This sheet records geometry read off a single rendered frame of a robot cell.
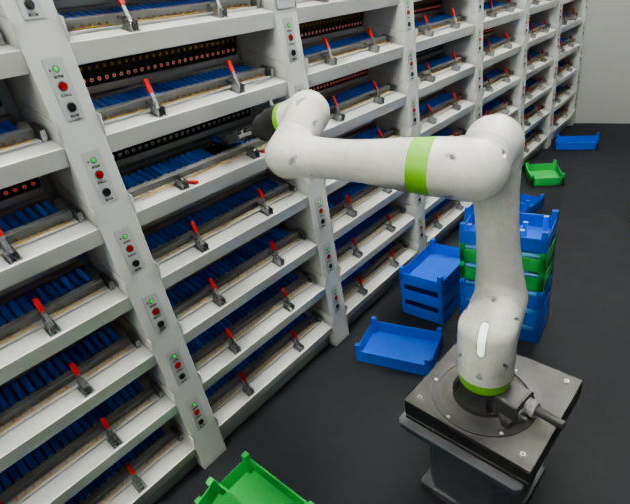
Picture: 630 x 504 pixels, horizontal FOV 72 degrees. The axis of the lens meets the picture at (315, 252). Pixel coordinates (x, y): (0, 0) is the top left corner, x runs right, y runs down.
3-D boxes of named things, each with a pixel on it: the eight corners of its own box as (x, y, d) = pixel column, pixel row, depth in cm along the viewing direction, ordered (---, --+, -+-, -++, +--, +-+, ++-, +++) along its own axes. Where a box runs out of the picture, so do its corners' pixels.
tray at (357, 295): (415, 258, 228) (421, 237, 219) (345, 321, 191) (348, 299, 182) (383, 240, 238) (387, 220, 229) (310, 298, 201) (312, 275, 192)
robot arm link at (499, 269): (531, 306, 117) (530, 103, 94) (522, 345, 106) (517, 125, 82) (481, 300, 124) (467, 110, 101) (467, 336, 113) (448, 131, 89)
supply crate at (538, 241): (557, 229, 164) (559, 209, 161) (546, 254, 151) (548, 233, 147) (475, 220, 181) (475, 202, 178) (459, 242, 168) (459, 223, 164)
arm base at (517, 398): (574, 418, 101) (578, 400, 98) (542, 460, 94) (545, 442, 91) (474, 363, 120) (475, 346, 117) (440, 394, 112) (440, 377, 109)
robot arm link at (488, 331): (519, 358, 111) (525, 298, 101) (508, 404, 100) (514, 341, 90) (466, 346, 117) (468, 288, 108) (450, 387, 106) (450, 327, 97)
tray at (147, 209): (297, 154, 149) (299, 127, 143) (138, 227, 112) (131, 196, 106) (256, 134, 159) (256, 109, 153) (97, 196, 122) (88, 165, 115)
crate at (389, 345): (443, 342, 178) (442, 327, 175) (430, 377, 163) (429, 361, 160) (374, 330, 193) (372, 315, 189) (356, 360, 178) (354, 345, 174)
